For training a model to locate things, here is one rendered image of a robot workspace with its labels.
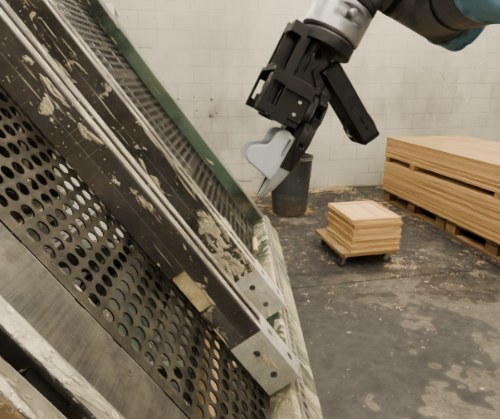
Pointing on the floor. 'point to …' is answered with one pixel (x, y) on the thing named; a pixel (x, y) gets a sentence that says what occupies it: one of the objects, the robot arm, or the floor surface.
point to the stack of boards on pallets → (464, 189)
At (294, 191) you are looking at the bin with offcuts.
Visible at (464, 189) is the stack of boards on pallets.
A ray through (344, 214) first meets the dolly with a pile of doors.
